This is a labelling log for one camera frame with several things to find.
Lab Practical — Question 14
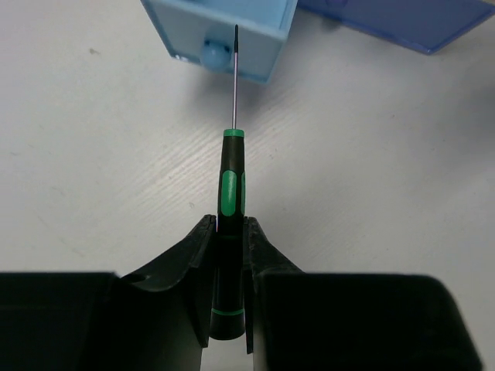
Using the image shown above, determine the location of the light blue drawer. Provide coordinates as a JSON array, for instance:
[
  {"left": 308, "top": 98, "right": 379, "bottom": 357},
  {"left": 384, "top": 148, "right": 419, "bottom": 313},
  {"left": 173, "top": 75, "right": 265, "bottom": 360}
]
[{"left": 142, "top": 0, "right": 297, "bottom": 83}]

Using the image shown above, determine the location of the dark blue drawer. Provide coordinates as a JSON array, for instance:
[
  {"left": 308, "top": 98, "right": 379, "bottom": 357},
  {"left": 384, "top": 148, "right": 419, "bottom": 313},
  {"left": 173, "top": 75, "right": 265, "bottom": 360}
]
[{"left": 298, "top": 0, "right": 494, "bottom": 55}]

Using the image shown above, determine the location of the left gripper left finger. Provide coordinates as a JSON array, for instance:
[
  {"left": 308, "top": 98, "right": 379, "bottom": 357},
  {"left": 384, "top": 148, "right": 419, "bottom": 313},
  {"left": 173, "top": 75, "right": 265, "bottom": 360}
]
[{"left": 115, "top": 215, "right": 215, "bottom": 370}]

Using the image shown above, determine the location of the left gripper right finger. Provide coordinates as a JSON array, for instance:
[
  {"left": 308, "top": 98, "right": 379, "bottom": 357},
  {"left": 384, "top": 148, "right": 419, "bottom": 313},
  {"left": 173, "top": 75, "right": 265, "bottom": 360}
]
[{"left": 243, "top": 217, "right": 302, "bottom": 370}]

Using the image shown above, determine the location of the small green screwdriver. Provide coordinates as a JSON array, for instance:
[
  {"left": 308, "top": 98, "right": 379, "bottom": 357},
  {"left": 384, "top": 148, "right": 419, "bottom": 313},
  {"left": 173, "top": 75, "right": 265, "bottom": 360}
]
[{"left": 210, "top": 26, "right": 245, "bottom": 341}]

